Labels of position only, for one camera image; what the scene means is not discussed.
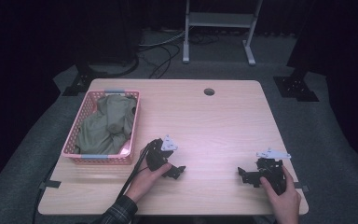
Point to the white metal stand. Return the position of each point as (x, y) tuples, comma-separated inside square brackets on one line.
[(220, 19)]

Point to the black tape strip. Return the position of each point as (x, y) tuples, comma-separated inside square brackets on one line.
[(51, 184), (303, 187)]

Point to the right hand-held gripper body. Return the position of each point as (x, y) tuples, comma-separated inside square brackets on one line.
[(272, 171)]

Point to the black stand base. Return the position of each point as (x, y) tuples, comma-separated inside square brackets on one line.
[(79, 84), (296, 88)]

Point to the olive green garment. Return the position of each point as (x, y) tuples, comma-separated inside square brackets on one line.
[(108, 124)]

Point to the pink plastic basket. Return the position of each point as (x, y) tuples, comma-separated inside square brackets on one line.
[(74, 140)]

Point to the person's left hand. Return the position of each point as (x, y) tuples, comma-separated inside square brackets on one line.
[(146, 183)]

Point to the person's right hand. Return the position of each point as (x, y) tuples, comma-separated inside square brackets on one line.
[(286, 205)]

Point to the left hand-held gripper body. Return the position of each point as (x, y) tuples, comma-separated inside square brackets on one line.
[(155, 154)]

